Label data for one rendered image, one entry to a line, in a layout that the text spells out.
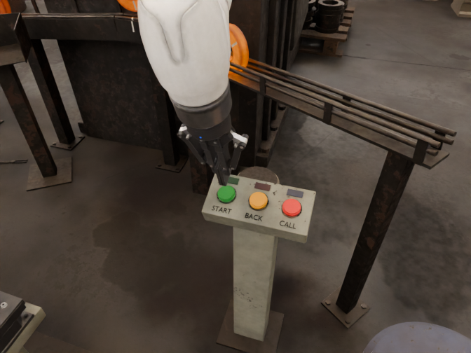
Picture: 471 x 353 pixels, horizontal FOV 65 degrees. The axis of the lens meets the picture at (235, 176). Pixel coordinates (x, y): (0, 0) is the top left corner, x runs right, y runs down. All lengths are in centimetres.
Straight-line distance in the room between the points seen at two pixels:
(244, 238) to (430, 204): 116
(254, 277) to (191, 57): 68
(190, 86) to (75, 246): 123
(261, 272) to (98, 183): 111
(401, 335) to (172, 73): 70
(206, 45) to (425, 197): 158
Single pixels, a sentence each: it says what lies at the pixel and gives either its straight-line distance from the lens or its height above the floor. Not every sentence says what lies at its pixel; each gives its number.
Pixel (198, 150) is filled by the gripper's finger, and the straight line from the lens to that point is 70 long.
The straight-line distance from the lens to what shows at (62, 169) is 202.
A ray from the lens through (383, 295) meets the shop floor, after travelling 148.
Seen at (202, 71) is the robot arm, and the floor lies 99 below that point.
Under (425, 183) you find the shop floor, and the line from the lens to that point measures 198.
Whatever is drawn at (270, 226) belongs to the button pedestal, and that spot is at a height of 58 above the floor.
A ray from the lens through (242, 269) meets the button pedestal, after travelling 98.
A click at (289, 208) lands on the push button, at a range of 81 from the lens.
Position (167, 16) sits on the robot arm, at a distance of 44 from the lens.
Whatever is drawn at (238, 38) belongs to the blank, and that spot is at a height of 76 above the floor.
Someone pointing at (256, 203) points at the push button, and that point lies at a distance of 82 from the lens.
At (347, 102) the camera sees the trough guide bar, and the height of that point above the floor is 71.
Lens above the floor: 119
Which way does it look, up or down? 41 degrees down
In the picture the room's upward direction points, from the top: straight up
